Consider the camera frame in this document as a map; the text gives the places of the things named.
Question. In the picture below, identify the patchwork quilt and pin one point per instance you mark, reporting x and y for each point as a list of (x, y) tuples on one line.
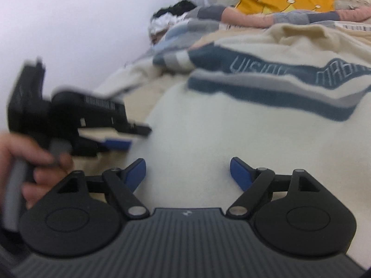
[(179, 34)]

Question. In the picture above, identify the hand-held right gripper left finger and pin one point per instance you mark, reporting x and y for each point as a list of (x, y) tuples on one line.
[(136, 173)]

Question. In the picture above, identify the pink and grey long pillow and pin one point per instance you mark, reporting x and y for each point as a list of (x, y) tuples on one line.
[(246, 17)]

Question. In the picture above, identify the cream blanket with blue stripes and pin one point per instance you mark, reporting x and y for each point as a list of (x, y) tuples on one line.
[(203, 121)]

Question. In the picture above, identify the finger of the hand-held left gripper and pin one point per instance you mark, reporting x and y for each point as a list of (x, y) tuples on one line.
[(136, 130), (118, 144)]

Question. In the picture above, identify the person's left hand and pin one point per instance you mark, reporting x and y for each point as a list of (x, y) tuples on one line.
[(46, 176)]

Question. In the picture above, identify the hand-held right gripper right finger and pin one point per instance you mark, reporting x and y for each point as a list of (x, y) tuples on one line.
[(240, 173)]

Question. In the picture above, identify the pile of clothes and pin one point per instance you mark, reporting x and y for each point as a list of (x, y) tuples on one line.
[(162, 20)]

